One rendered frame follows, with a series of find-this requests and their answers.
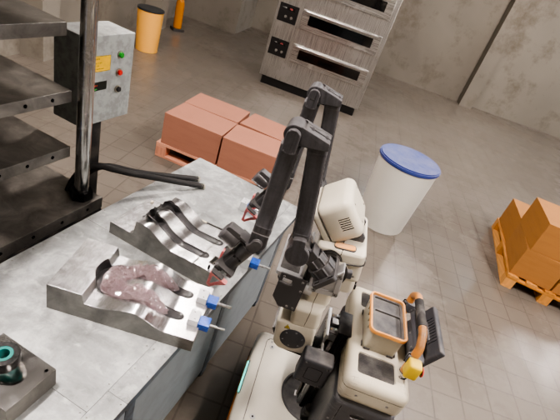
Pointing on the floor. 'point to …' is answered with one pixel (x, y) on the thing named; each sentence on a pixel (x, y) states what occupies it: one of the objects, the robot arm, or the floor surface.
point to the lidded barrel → (397, 187)
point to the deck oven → (327, 46)
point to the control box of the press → (116, 42)
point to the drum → (148, 27)
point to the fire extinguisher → (178, 17)
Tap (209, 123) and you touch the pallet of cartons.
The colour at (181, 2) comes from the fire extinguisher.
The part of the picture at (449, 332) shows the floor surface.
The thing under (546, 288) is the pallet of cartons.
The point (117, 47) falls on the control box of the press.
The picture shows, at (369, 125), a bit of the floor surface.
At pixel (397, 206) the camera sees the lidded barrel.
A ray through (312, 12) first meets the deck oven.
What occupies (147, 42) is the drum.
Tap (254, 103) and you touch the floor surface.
